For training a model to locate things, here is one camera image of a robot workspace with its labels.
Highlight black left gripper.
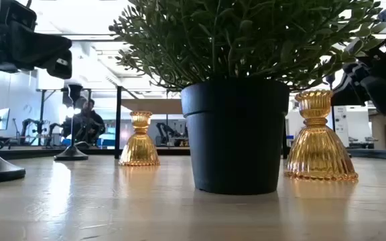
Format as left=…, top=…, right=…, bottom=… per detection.
left=0, top=0, right=73, bottom=80

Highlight amber glass candle holder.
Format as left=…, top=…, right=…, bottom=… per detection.
left=118, top=110, right=161, bottom=167
left=283, top=89, right=359, bottom=182

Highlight short black candlestick holder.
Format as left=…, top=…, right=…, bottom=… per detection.
left=53, top=83, right=89, bottom=162

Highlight white pillar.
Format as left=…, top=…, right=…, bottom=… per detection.
left=333, top=106, right=350, bottom=148

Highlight computer monitor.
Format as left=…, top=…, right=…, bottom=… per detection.
left=0, top=107, right=11, bottom=132

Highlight person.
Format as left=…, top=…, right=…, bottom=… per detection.
left=61, top=98, right=107, bottom=147

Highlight wooden shelf black metal legs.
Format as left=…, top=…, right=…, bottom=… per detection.
left=114, top=85, right=290, bottom=160

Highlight green plant in black pot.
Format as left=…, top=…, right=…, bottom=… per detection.
left=108, top=0, right=386, bottom=195

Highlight black metal table frame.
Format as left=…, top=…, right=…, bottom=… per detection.
left=0, top=144, right=386, bottom=162

